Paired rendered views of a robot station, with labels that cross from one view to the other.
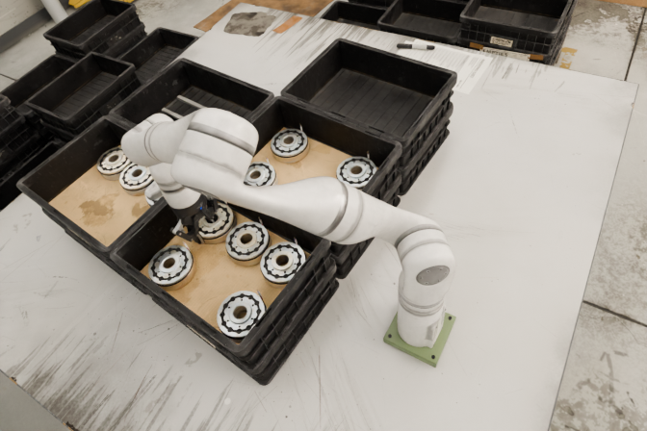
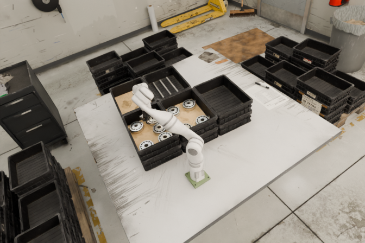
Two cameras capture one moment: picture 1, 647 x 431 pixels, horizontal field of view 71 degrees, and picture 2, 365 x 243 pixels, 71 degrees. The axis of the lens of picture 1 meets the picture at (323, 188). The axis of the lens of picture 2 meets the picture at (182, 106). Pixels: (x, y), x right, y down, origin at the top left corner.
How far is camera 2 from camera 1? 0.87 m
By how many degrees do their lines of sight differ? 20
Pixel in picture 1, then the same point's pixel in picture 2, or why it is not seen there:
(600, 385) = not seen: outside the picture
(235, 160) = (144, 99)
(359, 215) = (172, 125)
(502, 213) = (249, 154)
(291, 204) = (155, 114)
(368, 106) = (222, 101)
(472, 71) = (277, 102)
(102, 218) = (126, 107)
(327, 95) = (212, 93)
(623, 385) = not seen: outside the picture
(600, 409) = not seen: outside the picture
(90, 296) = (114, 128)
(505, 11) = (325, 81)
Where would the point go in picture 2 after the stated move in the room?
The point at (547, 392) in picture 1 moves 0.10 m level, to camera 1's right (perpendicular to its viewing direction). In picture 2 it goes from (223, 210) to (240, 215)
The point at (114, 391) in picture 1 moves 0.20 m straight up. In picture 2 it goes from (108, 155) to (99, 138)
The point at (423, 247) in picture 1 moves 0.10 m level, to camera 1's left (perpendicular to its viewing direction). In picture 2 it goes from (192, 142) to (175, 139)
